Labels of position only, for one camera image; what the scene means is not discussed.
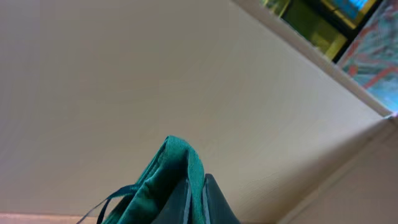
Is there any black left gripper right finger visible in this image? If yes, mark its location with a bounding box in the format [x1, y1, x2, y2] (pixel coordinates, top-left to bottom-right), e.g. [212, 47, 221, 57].
[202, 174, 240, 224]

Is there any window with colourful view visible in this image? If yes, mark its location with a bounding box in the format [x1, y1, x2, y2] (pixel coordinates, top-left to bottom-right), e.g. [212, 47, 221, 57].
[259, 0, 397, 111]

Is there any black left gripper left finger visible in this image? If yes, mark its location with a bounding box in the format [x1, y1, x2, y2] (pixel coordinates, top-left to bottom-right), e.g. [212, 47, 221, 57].
[151, 179, 190, 224]

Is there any dark green cloth garment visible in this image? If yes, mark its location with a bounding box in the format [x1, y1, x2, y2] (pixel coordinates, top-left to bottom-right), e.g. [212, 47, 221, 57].
[76, 135, 206, 224]

